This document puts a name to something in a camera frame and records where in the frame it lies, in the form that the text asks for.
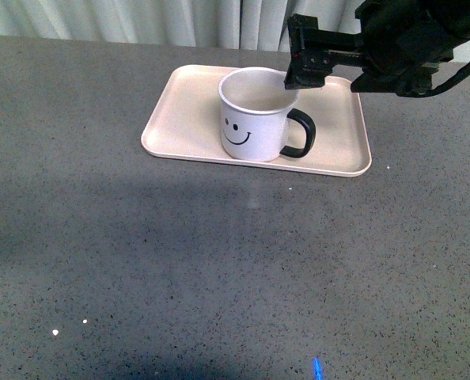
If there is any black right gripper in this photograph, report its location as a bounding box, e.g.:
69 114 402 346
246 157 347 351
284 1 470 97

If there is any white smiley mug black handle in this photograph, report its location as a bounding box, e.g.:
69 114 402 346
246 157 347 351
218 67 316 162

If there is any pale grey curtain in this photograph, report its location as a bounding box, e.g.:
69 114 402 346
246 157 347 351
0 0 361 51

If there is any beige rectangular tray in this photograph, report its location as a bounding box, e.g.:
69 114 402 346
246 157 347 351
141 65 372 177

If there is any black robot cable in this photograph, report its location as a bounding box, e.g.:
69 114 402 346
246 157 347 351
426 37 470 98

